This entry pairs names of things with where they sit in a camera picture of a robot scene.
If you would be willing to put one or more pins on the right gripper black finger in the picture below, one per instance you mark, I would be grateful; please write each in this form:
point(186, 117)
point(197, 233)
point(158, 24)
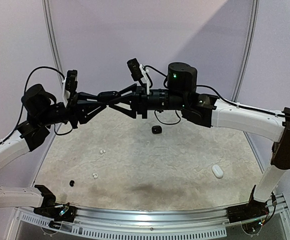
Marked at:
point(115, 105)
point(128, 93)

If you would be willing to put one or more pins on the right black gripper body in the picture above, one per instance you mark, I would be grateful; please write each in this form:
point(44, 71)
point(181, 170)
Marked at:
point(141, 101)

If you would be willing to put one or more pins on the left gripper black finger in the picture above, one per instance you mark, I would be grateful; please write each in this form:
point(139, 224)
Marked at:
point(89, 111)
point(86, 98)

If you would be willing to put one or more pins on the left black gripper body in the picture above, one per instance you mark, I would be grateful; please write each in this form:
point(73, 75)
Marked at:
point(72, 110)

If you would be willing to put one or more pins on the black earbud charging case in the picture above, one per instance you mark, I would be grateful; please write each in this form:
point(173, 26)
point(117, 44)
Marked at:
point(107, 95)

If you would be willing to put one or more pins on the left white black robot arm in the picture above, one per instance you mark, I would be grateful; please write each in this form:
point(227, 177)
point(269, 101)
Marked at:
point(42, 111)

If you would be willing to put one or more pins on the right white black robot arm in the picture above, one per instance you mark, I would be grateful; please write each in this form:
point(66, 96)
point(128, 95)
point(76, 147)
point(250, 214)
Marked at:
point(213, 111)

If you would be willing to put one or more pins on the white earbud charging case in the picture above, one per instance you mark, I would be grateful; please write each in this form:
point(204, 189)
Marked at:
point(217, 171)

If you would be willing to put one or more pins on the white earbud lower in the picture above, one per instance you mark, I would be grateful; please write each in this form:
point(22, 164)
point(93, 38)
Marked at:
point(95, 176)

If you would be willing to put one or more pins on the black earbud bottom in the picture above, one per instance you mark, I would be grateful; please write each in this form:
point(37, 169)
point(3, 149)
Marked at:
point(71, 183)

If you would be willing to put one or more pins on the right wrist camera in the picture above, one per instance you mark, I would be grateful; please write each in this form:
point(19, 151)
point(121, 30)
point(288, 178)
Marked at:
point(139, 74)

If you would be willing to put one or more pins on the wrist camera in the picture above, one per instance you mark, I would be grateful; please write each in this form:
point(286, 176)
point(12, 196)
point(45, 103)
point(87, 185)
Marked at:
point(139, 74)
point(69, 86)

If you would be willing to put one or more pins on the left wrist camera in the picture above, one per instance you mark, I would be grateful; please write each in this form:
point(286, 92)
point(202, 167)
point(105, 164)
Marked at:
point(69, 86)

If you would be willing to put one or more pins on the left aluminium frame post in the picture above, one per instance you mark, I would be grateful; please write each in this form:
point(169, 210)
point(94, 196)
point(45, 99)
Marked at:
point(46, 5)

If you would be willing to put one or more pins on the aluminium frame post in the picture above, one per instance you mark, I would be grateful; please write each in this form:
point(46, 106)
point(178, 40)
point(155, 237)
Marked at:
point(46, 5)
point(247, 48)

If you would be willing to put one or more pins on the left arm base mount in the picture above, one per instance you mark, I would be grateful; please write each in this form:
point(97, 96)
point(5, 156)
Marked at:
point(59, 212)

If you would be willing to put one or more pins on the aluminium front rail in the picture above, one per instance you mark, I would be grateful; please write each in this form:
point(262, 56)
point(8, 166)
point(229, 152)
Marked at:
point(107, 224)

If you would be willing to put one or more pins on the right aluminium frame post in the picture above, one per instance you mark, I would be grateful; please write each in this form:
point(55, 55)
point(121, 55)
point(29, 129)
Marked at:
point(247, 48)

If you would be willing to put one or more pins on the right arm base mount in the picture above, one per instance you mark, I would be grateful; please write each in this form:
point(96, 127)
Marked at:
point(250, 210)

